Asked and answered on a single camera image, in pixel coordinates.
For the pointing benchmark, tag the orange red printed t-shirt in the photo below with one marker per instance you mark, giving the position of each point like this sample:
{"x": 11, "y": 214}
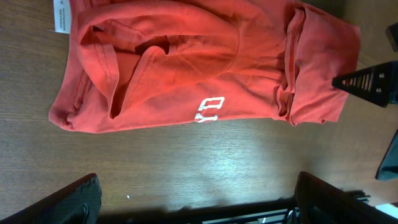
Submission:
{"x": 142, "y": 64}

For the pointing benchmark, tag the pile of dark clothes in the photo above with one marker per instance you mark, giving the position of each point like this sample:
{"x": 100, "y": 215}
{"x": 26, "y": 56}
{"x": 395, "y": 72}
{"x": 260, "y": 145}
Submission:
{"x": 388, "y": 168}

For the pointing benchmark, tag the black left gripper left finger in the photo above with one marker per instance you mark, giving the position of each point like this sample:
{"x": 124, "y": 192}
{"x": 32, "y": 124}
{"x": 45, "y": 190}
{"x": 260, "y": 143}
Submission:
{"x": 79, "y": 203}

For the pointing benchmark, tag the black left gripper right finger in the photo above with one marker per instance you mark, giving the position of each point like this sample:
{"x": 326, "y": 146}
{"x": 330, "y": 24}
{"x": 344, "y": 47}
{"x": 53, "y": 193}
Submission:
{"x": 320, "y": 202}

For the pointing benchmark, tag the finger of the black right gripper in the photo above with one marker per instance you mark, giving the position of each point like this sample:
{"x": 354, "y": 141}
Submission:
{"x": 376, "y": 84}

